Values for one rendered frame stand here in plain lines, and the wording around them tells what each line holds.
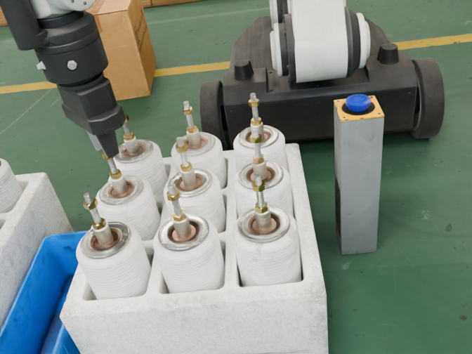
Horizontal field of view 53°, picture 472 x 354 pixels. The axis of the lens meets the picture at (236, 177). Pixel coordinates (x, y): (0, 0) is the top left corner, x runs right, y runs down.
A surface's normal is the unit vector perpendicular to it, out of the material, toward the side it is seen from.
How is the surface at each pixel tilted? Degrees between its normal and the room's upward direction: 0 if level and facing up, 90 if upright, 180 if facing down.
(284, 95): 46
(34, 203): 90
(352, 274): 0
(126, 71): 90
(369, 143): 90
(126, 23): 90
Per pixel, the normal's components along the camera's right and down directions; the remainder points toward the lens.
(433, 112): -0.10, 0.45
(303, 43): -0.10, 0.18
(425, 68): -0.18, -0.55
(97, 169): -0.14, -0.79
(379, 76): -0.13, -0.13
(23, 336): 0.98, -0.14
